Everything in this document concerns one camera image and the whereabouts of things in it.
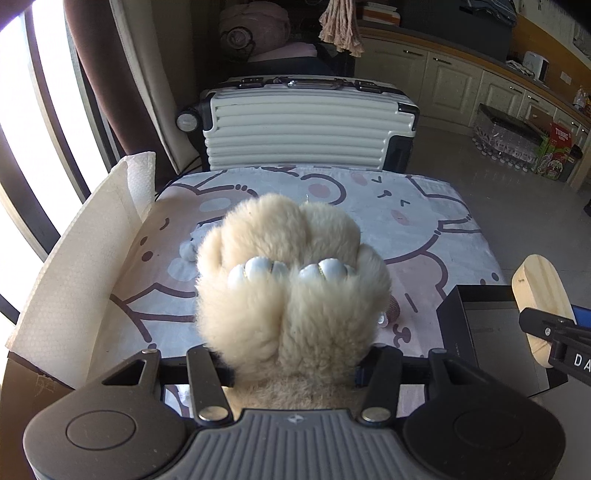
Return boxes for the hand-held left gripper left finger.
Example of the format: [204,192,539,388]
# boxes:
[102,347,234,425]

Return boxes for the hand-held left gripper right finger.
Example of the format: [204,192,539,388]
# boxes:
[355,347,490,424]

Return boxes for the oval wooden board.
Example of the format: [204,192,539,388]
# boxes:
[511,254,576,368]

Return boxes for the cream fluffy slippers with pearls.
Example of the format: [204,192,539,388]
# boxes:
[194,193,394,411]

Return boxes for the open black box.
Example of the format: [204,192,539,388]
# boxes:
[436,285,570,398]

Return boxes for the cartoon printed table cloth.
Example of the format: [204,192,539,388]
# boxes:
[108,165,509,418]

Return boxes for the white foam sheet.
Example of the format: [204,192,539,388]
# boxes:
[6,151,158,389]

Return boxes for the green and red carton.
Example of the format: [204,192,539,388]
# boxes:
[534,122,585,184]

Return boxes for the shrink-wrapped pack of bottles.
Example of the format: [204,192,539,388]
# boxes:
[471,103,546,174]

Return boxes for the white ribbed suitcase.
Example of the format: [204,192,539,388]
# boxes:
[175,76,421,174]

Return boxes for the white countertop appliance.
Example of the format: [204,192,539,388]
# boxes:
[522,50,551,82]

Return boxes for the cream kitchen cabinets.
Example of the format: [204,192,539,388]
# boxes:
[355,25,591,190]

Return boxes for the window railing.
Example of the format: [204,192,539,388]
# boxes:
[0,0,114,333]

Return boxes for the cream curtain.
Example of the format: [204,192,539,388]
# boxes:
[108,0,205,175]

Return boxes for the brown curtain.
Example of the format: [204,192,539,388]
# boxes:
[62,0,139,158]

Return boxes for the pink tasseled mop head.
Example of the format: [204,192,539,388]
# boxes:
[318,0,364,59]

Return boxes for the pink plush cushion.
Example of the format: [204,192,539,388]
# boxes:
[218,0,320,64]

